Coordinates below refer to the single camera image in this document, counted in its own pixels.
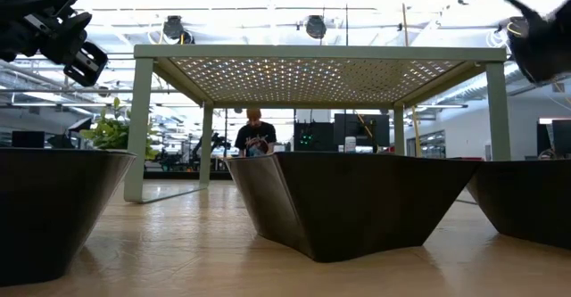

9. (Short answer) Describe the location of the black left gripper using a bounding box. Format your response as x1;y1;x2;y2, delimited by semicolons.
0;12;109;87

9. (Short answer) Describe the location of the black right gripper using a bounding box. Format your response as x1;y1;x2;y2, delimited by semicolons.
479;0;571;84

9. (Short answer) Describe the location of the black wavy mini plate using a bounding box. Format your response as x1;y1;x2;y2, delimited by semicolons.
466;159;571;251
0;147;137;288
224;150;482;264

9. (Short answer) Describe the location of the long ceiling light bar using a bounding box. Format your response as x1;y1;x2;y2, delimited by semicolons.
11;102;135;108
417;103;469;110

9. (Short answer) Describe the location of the black monitor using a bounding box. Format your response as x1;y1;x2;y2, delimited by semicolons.
11;130;46;149
536;122;553;161
333;112;391;149
551;119;571;155

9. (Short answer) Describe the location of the green potted plant white pot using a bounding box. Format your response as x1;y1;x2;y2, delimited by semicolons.
79;95;160;162

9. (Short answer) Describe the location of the mint green perforated riser shelf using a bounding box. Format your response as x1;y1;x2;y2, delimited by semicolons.
123;44;511;204

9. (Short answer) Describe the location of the person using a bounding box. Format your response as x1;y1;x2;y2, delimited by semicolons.
234;107;278;158

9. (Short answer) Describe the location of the black computer tower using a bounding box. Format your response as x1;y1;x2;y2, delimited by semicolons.
293;121;335;153

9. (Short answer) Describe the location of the black ceiling cable reel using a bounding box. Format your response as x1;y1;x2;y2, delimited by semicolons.
304;14;328;40
161;14;195;45
507;15;530;37

